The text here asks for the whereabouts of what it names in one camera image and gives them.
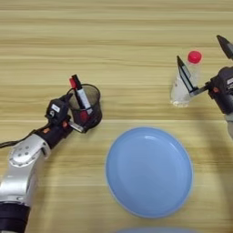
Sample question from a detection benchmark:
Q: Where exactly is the blue round plate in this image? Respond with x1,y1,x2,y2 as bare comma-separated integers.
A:
105,127,194,218

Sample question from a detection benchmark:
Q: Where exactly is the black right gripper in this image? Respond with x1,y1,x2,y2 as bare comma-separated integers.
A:
177,35,233,115

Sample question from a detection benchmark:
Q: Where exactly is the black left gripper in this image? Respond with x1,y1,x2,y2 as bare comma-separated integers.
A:
34,92,103,149

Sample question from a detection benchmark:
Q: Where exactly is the black mesh pen cup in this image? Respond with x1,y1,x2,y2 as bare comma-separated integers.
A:
66,84,103,134

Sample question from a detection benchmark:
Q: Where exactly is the white marker black cap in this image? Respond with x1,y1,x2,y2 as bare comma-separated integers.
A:
72,74,94,116

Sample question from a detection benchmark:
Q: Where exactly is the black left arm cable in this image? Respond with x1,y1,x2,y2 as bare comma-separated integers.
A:
0,127,47,149

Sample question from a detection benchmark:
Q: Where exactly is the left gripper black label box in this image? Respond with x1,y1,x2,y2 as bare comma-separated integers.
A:
45,98,71,126

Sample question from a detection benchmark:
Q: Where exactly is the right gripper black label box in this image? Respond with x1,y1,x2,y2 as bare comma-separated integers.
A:
218,66,233,92

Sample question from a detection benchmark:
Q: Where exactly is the red marker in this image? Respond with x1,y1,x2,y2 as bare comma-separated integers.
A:
68,77,89,123

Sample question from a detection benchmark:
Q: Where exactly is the clear bottle red cap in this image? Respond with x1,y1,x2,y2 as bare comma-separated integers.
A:
169,50,203,108

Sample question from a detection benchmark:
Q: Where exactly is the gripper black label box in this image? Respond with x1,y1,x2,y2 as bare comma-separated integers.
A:
218,66,233,92
45,98,71,126

